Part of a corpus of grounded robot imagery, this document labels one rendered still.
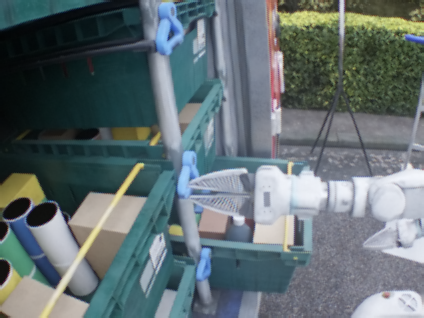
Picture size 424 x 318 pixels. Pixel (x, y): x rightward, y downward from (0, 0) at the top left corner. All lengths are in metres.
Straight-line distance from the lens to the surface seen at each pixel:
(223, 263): 0.85
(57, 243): 0.59
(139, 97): 0.61
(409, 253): 2.09
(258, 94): 0.97
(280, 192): 0.52
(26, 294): 0.49
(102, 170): 0.61
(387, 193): 0.54
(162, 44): 0.45
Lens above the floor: 1.47
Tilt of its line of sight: 33 degrees down
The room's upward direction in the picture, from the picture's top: 7 degrees counter-clockwise
